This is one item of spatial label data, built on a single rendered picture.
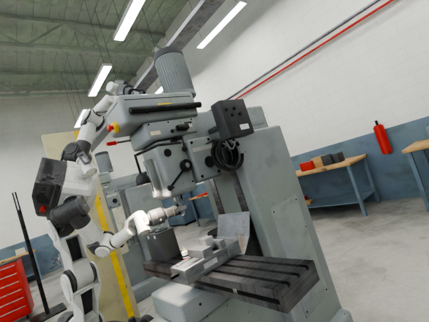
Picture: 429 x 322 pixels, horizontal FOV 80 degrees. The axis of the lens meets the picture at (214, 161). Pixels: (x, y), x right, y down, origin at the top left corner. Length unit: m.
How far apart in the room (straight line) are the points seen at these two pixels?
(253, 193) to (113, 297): 2.13
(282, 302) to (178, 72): 1.34
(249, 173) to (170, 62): 0.84
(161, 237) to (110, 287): 1.51
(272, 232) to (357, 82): 3.99
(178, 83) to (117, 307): 2.45
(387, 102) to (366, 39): 1.10
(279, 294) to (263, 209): 0.71
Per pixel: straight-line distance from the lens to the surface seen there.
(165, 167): 1.40
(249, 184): 1.57
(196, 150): 1.50
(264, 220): 1.61
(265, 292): 1.05
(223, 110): 1.38
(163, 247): 1.80
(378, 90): 5.15
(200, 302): 1.41
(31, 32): 8.61
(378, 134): 5.03
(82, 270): 1.87
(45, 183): 1.54
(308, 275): 1.12
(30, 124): 10.99
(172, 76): 1.69
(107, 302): 3.22
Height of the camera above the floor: 1.36
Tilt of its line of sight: 3 degrees up
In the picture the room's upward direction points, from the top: 18 degrees counter-clockwise
